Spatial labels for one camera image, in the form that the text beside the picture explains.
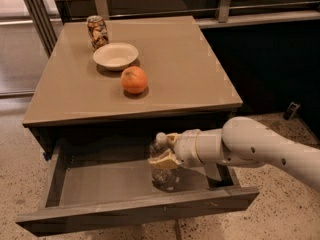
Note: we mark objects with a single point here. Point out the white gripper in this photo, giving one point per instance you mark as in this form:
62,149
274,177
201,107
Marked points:
186,148

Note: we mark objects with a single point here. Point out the clear plastic water bottle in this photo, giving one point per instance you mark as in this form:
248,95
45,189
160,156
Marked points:
163,163

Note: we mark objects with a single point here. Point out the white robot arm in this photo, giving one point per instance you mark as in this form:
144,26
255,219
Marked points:
241,142

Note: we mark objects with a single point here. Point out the open grey top drawer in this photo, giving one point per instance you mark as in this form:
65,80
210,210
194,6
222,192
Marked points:
102,179

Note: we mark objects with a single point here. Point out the orange fruit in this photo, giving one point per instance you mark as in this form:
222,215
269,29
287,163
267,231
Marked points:
134,80

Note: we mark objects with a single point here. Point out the white paper bowl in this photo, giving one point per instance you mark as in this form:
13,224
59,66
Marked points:
115,56

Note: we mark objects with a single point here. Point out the small dark floor object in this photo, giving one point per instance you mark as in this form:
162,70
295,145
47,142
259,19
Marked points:
291,111

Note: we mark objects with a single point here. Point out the patterned drink can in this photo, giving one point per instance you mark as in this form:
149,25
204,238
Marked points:
97,31

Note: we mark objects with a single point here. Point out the metal railing frame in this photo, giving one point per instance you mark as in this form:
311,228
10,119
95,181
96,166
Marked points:
208,13

